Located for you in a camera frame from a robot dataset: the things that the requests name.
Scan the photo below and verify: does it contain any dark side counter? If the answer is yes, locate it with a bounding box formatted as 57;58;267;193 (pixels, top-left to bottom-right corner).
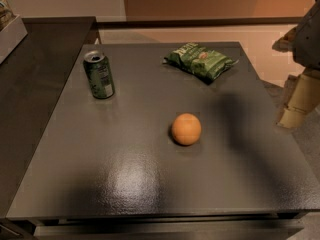
0;16;98;219

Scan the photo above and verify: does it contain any green soda can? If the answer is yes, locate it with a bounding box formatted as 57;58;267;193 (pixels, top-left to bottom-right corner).
83;50;115;99

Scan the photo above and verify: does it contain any orange fruit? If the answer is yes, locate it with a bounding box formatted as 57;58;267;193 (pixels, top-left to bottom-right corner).
171;113;202;146

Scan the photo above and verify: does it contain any green chip bag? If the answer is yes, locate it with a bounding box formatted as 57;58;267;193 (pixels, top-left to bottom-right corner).
164;43;237;84

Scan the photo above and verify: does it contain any white box on counter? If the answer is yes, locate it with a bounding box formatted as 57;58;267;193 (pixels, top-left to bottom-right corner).
0;0;28;64

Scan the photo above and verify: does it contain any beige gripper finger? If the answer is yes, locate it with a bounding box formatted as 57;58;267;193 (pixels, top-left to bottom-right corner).
272;27;297;52
276;68;320;129

